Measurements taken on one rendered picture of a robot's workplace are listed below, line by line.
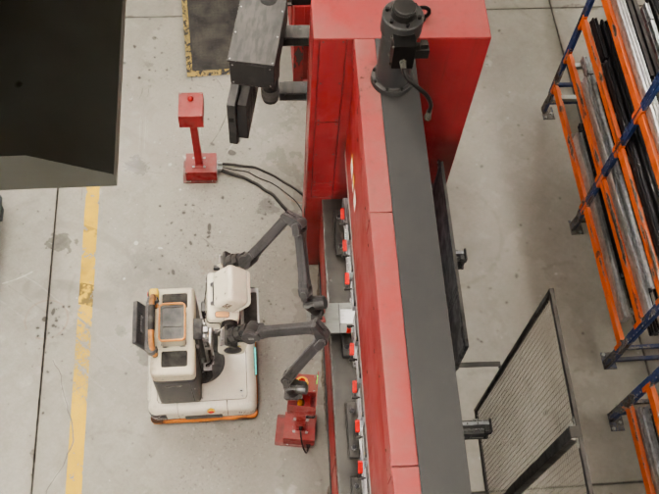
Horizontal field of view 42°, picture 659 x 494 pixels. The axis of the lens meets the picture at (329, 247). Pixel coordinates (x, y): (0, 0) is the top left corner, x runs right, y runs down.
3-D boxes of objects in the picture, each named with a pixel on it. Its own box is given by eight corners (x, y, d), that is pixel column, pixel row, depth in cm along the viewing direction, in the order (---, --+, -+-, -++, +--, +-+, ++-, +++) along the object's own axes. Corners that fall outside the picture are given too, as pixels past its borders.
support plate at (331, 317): (306, 304, 481) (306, 303, 480) (352, 303, 483) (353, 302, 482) (307, 334, 473) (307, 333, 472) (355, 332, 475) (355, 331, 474)
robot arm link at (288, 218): (291, 203, 450) (283, 208, 441) (310, 222, 449) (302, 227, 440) (243, 256, 471) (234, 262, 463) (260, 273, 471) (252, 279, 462)
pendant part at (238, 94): (241, 83, 522) (238, 42, 491) (261, 85, 522) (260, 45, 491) (228, 143, 501) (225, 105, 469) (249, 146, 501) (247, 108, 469)
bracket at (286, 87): (278, 88, 535) (278, 80, 529) (318, 87, 536) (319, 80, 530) (280, 141, 516) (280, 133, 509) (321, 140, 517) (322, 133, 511)
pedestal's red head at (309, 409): (289, 379, 494) (290, 369, 479) (318, 382, 494) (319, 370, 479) (286, 414, 485) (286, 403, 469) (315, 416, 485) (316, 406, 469)
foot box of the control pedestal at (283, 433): (278, 414, 552) (278, 408, 542) (316, 418, 552) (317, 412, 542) (274, 445, 542) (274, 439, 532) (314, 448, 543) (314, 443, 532)
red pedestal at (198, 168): (183, 161, 642) (171, 89, 569) (217, 160, 643) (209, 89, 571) (182, 183, 632) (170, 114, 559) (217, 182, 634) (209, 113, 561)
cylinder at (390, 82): (369, 63, 397) (379, -13, 356) (423, 63, 399) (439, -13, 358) (375, 122, 381) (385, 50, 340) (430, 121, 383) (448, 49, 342)
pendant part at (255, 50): (248, 88, 538) (242, -13, 464) (287, 93, 538) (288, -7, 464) (234, 155, 514) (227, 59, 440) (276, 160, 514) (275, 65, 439)
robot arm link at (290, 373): (323, 324, 438) (318, 338, 429) (332, 330, 439) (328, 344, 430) (282, 370, 463) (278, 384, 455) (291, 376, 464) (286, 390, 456)
